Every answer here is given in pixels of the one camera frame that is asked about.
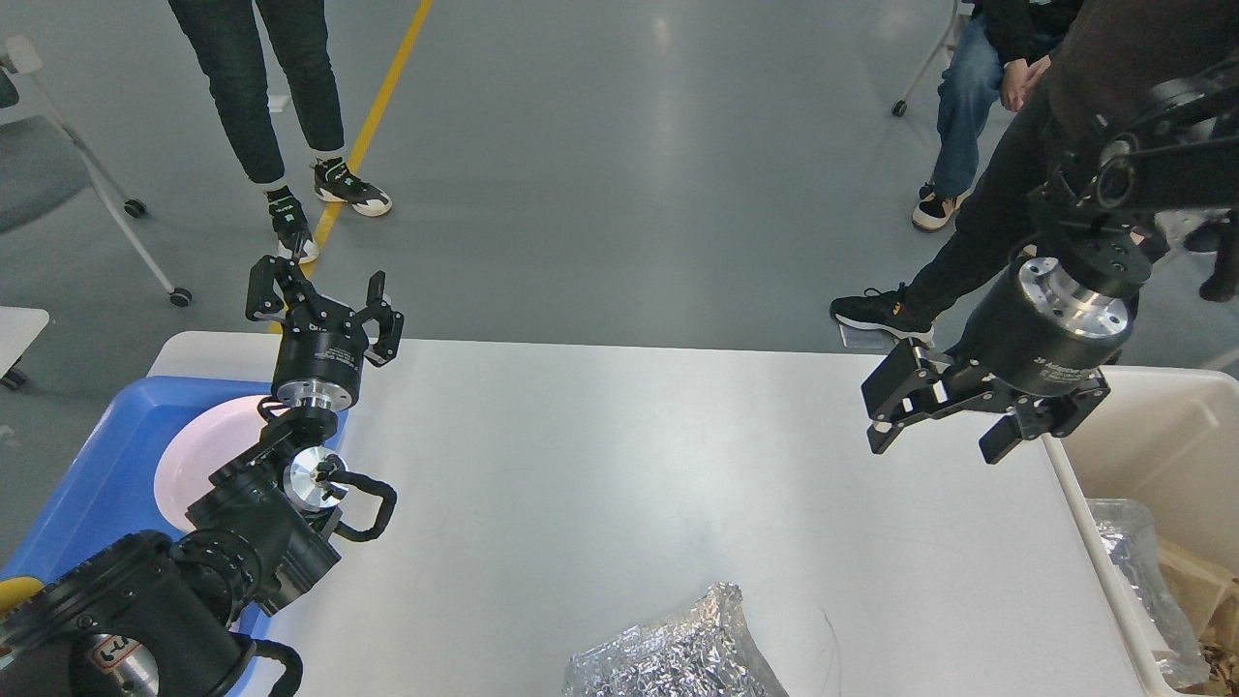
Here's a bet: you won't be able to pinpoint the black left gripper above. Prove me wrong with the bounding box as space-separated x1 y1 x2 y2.
244 255 406 411

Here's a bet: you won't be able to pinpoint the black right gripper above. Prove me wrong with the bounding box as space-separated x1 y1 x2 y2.
861 258 1134 465

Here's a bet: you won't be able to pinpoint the pink plate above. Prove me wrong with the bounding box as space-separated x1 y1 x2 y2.
152 394 266 532

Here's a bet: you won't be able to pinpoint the foil bag with paper cup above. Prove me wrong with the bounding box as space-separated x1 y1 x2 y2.
1087 498 1211 691

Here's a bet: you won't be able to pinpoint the brown paper bag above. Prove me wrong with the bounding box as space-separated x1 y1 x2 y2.
1158 536 1238 643

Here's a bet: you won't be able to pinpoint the aluminium foil bag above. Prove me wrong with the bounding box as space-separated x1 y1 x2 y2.
563 583 788 696

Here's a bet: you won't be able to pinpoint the brown paper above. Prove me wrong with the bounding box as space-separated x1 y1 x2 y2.
1189 635 1238 696

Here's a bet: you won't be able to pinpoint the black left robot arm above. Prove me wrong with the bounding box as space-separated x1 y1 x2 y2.
2 256 406 696

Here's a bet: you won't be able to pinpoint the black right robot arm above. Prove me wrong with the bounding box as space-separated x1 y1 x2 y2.
861 58 1238 464

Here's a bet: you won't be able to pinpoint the white plastic bin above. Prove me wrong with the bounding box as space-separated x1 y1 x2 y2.
1041 366 1238 696

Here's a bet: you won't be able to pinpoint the blue plastic tray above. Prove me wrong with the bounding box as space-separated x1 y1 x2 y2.
6 378 261 636

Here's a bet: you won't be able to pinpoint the white side table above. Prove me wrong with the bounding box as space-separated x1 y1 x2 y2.
1 306 50 391

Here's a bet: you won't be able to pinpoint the grey office chair left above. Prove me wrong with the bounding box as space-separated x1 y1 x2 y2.
1 35 195 308

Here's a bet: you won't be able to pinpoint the walking person dark clothes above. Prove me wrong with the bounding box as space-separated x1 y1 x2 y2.
831 1 1238 340

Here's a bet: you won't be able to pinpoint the teal mug yellow inside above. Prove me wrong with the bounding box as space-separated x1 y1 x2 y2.
0 574 45 619

